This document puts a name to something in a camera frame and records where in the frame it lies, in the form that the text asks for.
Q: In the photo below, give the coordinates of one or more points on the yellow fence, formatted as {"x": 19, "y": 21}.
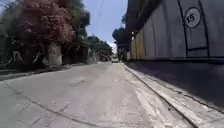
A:
{"x": 137, "y": 46}

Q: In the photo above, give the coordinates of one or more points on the concrete pavement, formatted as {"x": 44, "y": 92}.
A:
{"x": 186, "y": 96}

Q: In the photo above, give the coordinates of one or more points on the grey panelled wall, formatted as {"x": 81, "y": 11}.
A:
{"x": 180, "y": 30}

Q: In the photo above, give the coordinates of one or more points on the grey concrete road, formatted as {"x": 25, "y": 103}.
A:
{"x": 83, "y": 96}

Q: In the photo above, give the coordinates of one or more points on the wall with graffiti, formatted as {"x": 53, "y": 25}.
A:
{"x": 30, "y": 56}

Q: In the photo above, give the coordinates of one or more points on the pink flowering tree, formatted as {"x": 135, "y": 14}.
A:
{"x": 43, "y": 23}

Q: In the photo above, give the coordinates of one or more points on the row of trees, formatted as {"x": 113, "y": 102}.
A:
{"x": 96, "y": 46}

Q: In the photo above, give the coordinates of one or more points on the distant vehicle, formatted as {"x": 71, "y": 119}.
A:
{"x": 114, "y": 60}

